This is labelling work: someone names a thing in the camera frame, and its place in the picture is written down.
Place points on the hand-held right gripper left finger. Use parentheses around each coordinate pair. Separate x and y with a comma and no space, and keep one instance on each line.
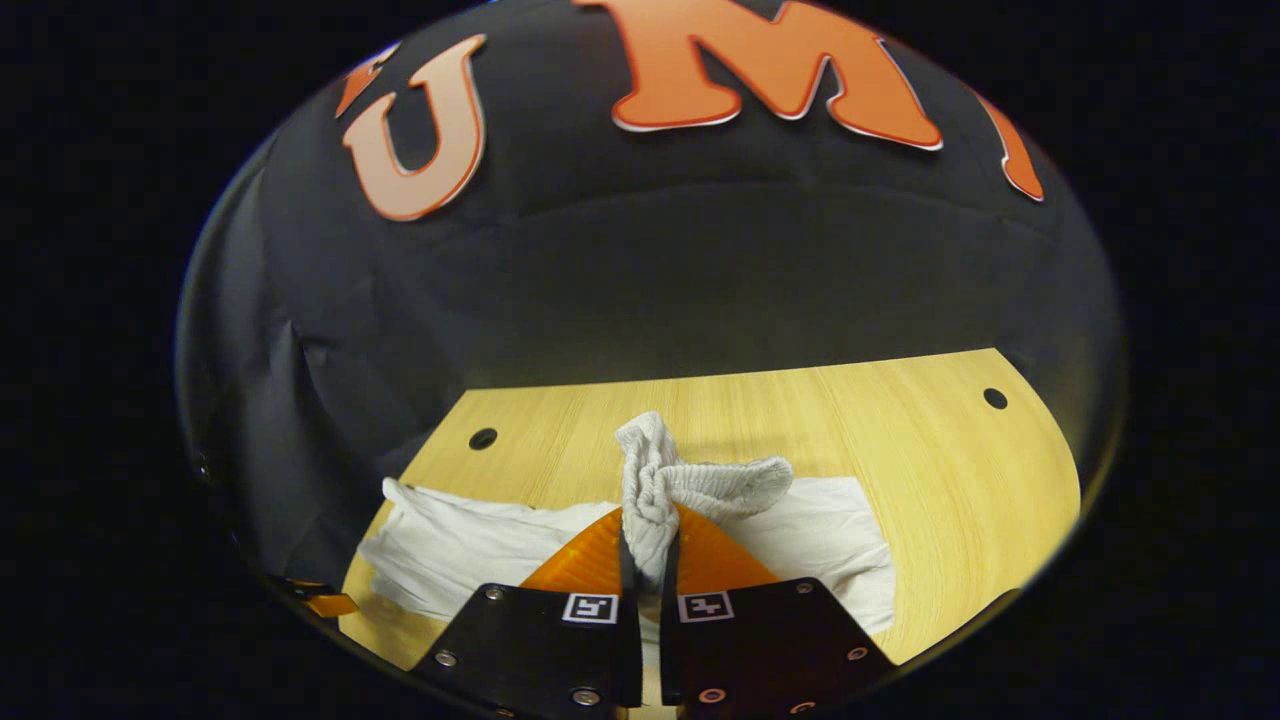
(530,650)

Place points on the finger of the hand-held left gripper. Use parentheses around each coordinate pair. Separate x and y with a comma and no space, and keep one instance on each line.
(330,604)

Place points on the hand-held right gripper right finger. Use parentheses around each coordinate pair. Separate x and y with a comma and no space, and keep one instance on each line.
(760,645)

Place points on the white jeans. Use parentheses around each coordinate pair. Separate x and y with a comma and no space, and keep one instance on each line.
(450,550)

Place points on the black backdrop cloth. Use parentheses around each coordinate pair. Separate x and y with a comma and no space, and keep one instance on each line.
(700,280)

